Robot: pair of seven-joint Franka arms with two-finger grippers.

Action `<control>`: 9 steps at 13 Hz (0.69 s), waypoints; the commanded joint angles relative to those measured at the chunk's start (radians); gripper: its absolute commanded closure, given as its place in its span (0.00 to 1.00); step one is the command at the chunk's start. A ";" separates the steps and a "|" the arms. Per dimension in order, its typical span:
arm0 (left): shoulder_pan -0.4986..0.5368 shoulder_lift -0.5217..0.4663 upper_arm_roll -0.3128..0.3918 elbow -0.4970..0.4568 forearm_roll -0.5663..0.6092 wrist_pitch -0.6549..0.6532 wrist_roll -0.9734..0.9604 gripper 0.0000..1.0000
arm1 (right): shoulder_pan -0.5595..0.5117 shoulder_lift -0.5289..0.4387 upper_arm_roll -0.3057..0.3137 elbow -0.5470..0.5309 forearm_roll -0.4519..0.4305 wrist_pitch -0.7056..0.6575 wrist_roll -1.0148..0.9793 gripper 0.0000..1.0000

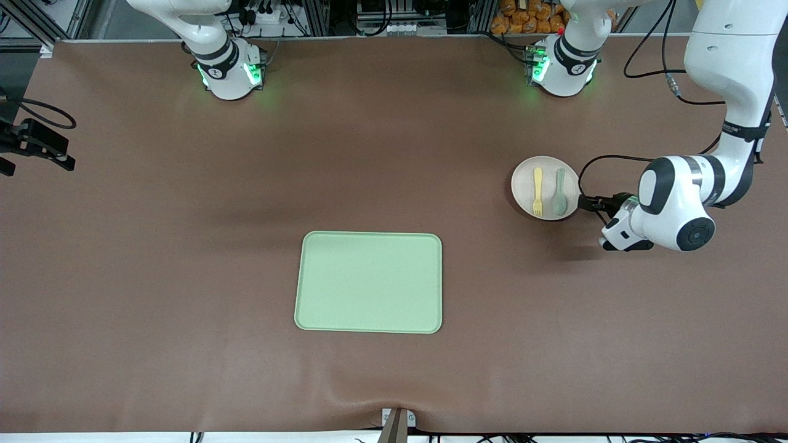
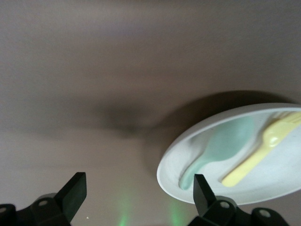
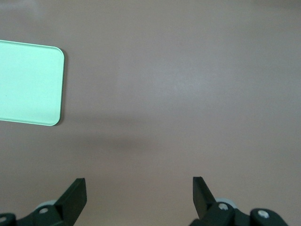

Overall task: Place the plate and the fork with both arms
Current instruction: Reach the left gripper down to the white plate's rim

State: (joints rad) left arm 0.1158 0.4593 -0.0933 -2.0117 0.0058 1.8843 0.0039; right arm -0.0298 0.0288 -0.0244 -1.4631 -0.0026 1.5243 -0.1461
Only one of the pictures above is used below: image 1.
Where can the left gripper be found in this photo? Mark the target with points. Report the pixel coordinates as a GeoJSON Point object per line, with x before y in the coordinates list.
{"type": "Point", "coordinates": [611, 203]}

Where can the green plastic spoon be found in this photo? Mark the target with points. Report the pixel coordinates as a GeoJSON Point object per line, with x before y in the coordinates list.
{"type": "Point", "coordinates": [559, 202]}

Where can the yellow plastic fork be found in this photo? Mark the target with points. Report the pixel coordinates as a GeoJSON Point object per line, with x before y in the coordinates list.
{"type": "Point", "coordinates": [537, 184]}

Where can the round beige plate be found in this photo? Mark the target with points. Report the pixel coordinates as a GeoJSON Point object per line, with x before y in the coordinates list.
{"type": "Point", "coordinates": [523, 191]}

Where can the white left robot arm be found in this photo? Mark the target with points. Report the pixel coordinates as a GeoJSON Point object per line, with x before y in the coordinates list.
{"type": "Point", "coordinates": [732, 61]}

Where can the orange toy bread pile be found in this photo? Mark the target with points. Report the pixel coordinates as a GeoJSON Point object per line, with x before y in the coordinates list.
{"type": "Point", "coordinates": [523, 21]}

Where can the brown table mat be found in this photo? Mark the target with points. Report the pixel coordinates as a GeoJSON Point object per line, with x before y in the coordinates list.
{"type": "Point", "coordinates": [184, 307]}

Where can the light green rectangular tray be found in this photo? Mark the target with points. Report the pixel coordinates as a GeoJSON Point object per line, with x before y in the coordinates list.
{"type": "Point", "coordinates": [369, 283]}

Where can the white power strip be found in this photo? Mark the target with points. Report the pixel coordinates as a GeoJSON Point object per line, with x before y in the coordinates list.
{"type": "Point", "coordinates": [268, 16]}

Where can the white connector block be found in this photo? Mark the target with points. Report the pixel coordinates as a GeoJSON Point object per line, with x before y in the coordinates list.
{"type": "Point", "coordinates": [394, 28]}

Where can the aluminium frame corner post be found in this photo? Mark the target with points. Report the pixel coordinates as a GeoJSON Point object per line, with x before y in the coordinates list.
{"type": "Point", "coordinates": [37, 27]}

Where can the aluminium frame upright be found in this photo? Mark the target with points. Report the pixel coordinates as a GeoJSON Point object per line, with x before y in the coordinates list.
{"type": "Point", "coordinates": [482, 15]}
{"type": "Point", "coordinates": [315, 15]}

